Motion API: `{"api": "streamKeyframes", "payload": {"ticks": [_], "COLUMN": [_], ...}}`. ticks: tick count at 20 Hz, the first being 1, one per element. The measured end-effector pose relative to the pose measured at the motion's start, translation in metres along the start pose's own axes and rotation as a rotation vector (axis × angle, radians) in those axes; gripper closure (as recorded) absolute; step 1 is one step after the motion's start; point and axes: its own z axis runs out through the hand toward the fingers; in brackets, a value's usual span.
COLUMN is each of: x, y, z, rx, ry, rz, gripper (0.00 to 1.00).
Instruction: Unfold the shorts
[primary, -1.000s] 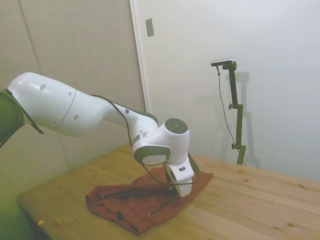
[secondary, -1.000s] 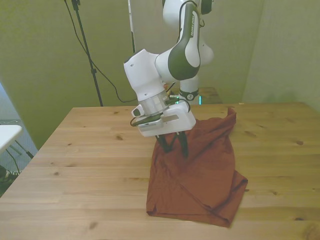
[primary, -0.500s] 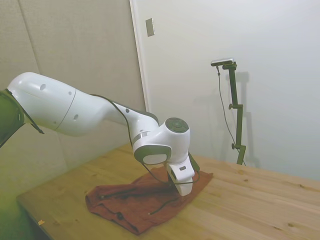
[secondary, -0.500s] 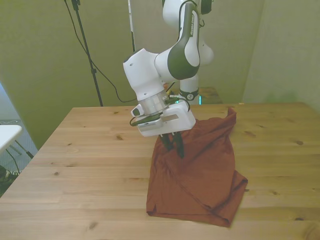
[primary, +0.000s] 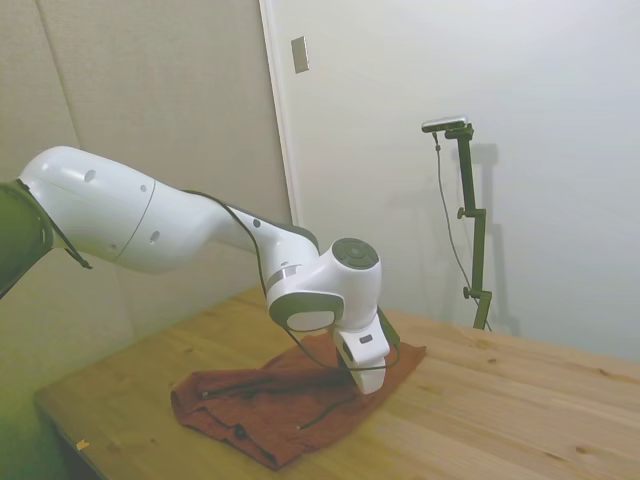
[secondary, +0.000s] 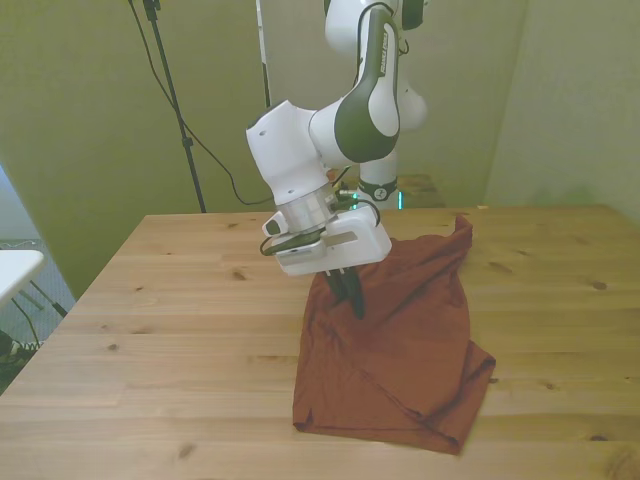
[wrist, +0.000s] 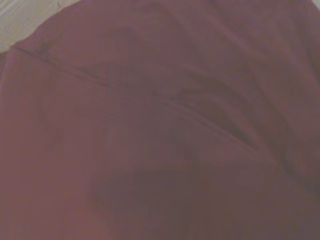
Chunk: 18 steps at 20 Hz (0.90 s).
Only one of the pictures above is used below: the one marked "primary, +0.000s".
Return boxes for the rust red shorts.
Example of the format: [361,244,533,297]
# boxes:
[169,333,428,472]

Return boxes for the grey wall plate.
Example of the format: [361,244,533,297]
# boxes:
[290,35,312,76]

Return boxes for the grey camera on stand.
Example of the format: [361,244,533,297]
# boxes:
[420,114,472,134]

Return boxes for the dark articulated camera stand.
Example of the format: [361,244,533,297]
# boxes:
[443,124,495,332]

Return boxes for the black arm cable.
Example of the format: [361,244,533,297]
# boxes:
[183,188,402,374]

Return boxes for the black camera cable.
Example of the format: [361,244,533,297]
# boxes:
[432,130,477,294]

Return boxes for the white door frame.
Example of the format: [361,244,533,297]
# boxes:
[258,0,302,227]

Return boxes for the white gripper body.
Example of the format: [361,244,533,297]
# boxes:
[333,326,392,395]

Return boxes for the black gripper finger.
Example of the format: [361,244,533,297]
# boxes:
[338,349,360,387]

